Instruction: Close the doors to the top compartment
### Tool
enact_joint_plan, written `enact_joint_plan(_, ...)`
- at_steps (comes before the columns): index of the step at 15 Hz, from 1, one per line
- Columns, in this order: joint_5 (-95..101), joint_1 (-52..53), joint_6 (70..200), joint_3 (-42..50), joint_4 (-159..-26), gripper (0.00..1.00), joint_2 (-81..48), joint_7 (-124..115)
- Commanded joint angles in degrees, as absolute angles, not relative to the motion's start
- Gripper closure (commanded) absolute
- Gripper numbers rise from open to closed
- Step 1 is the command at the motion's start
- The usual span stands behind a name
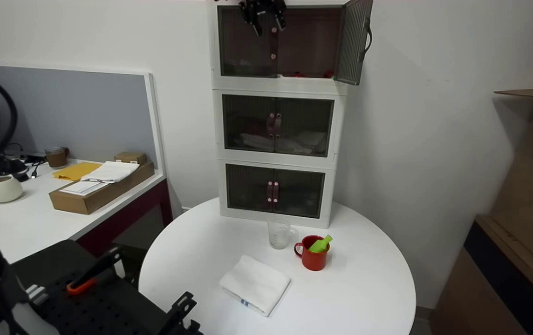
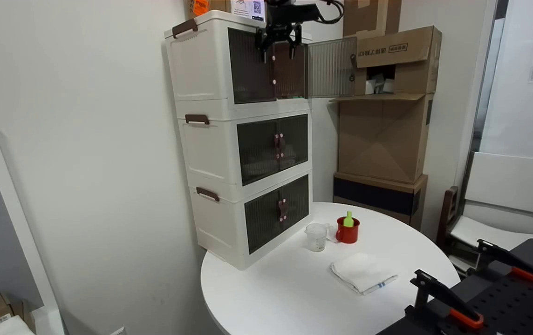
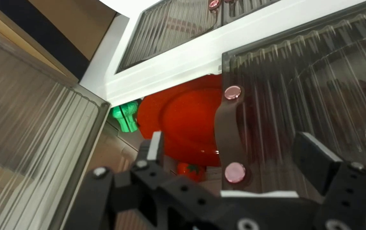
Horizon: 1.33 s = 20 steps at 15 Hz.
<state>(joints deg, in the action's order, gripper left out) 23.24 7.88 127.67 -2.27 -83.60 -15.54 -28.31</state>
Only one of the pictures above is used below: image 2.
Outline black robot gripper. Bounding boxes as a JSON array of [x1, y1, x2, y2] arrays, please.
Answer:
[[257, 0, 306, 61]]

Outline dark translucent cabinet door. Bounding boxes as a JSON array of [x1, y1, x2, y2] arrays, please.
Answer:
[[306, 35, 360, 100], [235, 117, 280, 188], [243, 190, 284, 255], [228, 26, 276, 106], [276, 112, 311, 171], [280, 173, 311, 234]]

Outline white three-compartment storage cabinet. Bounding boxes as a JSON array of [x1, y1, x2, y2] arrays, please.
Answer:
[[162, 7, 313, 272]]

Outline cardboard box with white label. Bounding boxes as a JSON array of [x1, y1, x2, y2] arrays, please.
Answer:
[[207, 0, 270, 26]]

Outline orange object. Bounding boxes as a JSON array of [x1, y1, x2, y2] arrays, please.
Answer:
[[188, 0, 213, 19]]

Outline tall cardboard box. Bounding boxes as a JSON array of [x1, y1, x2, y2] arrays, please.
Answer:
[[341, 0, 405, 39]]

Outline small black white device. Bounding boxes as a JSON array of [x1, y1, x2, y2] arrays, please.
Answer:
[[364, 63, 399, 97]]

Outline cardboard box with open flap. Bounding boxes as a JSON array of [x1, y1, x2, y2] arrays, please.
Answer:
[[352, 24, 444, 104]]

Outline large plain cardboard box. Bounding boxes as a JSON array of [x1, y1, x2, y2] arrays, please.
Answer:
[[334, 93, 434, 186]]

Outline cardboard box with black band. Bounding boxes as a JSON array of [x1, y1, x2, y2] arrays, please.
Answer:
[[332, 171, 431, 231]]

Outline green item in mug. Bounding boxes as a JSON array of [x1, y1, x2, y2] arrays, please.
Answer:
[[341, 208, 358, 231]]

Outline clear plastic cup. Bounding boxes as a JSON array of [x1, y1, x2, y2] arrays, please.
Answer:
[[304, 221, 332, 253]]

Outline brown wooden chair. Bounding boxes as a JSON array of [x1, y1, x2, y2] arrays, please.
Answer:
[[436, 184, 468, 247]]

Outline frosted glass panel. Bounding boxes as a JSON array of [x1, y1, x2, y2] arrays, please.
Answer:
[[477, 0, 533, 162]]

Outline white folded cloth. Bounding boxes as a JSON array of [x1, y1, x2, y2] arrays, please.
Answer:
[[328, 251, 399, 296]]

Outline white board panel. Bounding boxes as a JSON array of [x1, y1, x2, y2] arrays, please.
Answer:
[[464, 151, 533, 220]]

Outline white side table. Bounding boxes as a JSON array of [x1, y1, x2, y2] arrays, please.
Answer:
[[449, 212, 533, 253]]

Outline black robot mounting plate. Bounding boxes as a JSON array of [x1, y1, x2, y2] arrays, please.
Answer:
[[377, 236, 533, 335]]

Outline white paper stack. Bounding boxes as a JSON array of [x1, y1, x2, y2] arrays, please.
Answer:
[[0, 314, 36, 335]]

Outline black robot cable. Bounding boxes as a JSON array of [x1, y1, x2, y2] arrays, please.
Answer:
[[311, 0, 349, 28]]

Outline black clamp with orange handle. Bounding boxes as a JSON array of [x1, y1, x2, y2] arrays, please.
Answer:
[[408, 268, 487, 331], [474, 238, 533, 287]]

